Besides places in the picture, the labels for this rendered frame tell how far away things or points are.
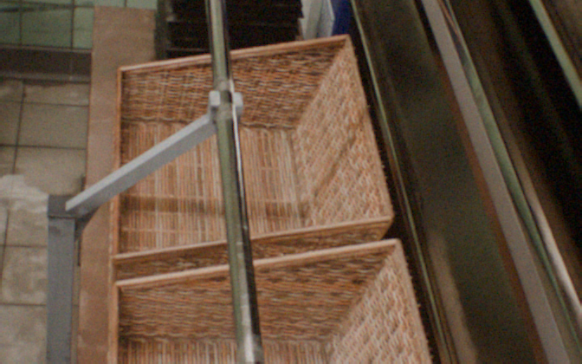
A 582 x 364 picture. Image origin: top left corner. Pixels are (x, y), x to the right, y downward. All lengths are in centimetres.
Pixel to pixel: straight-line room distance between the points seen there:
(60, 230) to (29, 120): 167
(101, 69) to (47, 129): 77
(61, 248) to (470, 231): 61
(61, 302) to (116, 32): 104
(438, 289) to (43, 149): 179
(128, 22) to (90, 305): 91
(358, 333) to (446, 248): 31
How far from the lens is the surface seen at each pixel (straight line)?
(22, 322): 277
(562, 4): 131
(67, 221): 166
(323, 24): 254
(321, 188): 220
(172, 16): 234
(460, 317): 160
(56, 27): 341
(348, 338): 194
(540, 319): 100
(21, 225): 300
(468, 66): 123
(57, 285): 176
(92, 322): 201
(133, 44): 265
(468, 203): 166
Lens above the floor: 210
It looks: 40 degrees down
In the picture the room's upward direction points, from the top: 12 degrees clockwise
